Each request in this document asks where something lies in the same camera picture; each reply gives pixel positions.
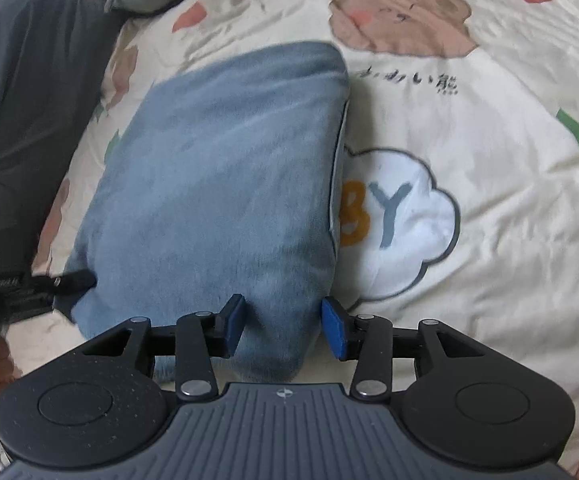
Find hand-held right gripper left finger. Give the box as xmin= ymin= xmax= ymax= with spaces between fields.
xmin=83 ymin=294 xmax=246 ymax=402

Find dark grey duvet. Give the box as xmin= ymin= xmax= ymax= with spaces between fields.
xmin=0 ymin=0 xmax=131 ymax=283

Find light blue jeans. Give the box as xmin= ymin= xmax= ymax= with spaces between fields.
xmin=54 ymin=41 xmax=352 ymax=386

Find cream bear print blanket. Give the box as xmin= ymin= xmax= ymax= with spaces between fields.
xmin=0 ymin=0 xmax=579 ymax=476

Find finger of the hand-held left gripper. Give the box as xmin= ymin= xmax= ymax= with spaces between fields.
xmin=30 ymin=269 xmax=97 ymax=295

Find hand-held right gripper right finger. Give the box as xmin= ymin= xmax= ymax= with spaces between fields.
xmin=321 ymin=297 xmax=485 ymax=402

